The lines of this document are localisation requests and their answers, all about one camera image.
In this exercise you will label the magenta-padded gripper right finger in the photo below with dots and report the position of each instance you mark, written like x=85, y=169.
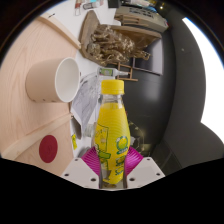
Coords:
x=140, y=170

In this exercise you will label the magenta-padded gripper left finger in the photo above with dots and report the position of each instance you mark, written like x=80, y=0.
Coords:
x=83, y=171

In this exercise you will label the yellow drink bottle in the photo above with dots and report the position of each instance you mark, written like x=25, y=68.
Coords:
x=111, y=133

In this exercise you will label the small yellow item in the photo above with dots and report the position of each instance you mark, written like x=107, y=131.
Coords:
x=74, y=141

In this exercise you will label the flat round red coaster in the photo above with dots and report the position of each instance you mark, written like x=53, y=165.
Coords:
x=48, y=149

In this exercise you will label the printed paper sheet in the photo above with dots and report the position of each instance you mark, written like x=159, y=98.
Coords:
x=85, y=100

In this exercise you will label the light wooden drawing board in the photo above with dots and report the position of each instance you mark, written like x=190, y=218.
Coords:
x=20, y=113

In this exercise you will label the beige cup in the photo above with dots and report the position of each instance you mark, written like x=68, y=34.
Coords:
x=43, y=81

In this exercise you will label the wooden easel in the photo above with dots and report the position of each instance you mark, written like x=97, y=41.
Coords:
x=128, y=71

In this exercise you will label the white bottle with green label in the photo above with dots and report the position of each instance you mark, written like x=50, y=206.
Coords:
x=106, y=71

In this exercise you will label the brown wooden tree sculpture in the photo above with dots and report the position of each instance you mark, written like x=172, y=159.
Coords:
x=110, y=43

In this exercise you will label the wooden paint brush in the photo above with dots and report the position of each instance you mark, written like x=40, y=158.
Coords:
x=77, y=6

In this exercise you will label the small paint jar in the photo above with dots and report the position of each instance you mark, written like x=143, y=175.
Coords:
x=90, y=5

